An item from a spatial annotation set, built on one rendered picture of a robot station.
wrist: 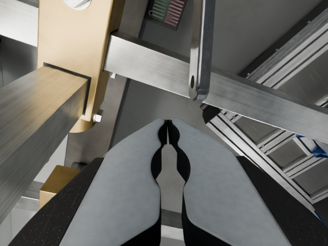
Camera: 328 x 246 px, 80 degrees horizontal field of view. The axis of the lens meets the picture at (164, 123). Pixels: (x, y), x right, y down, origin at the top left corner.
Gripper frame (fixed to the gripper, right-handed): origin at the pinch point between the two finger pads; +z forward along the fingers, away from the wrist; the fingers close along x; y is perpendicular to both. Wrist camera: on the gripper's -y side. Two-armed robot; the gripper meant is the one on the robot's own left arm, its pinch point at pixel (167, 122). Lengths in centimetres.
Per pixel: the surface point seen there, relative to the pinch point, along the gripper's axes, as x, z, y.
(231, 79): 5.9, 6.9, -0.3
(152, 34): -5, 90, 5
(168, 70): 0.2, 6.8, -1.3
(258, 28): 44, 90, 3
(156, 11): -1.0, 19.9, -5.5
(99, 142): -12.4, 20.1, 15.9
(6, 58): -29.7, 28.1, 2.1
